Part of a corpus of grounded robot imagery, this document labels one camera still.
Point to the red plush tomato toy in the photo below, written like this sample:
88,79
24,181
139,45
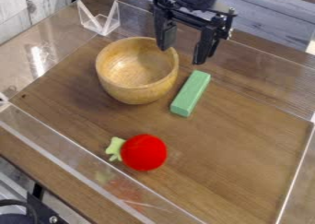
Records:
143,152

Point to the clear acrylic tray wall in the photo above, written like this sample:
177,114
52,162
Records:
241,156

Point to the black clamp under table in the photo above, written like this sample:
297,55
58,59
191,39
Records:
36,213

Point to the green rectangular block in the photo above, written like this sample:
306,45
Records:
190,93

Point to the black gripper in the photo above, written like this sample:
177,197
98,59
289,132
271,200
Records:
195,13

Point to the wooden bowl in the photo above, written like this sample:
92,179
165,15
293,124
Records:
137,72

